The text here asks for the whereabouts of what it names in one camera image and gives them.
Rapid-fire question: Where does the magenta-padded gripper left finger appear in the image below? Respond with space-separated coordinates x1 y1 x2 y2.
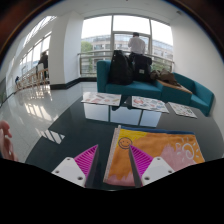
51 144 100 188

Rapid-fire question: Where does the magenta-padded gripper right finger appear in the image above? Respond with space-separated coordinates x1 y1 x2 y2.
128 144 175 188

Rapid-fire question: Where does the yellow orange cartoon print towel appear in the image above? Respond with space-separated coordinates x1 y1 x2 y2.
102 124 206 188

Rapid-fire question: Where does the printed paper sheet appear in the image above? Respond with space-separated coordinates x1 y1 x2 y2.
131 95 170 114
80 91 123 107
168 101 198 119

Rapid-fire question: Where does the person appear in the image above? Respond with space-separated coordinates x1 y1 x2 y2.
0 119 18 162
127 31 147 56
37 50 50 79

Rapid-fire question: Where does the teal corner sofa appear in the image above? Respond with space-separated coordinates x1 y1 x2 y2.
96 59 215 117

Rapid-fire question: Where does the wooden sofa table top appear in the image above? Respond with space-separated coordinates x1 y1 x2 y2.
156 79 193 95

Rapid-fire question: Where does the brown jacket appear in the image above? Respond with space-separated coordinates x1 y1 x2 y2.
150 68 181 87

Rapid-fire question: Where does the row of wooden chairs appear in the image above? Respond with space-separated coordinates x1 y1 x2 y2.
14 68 50 91

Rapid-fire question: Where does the black backpack with white label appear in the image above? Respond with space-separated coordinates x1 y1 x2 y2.
133 54 154 84

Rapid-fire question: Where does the large black backpack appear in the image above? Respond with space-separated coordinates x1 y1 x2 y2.
109 49 134 86

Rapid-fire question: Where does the metal window railing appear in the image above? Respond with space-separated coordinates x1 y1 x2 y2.
78 49 175 76

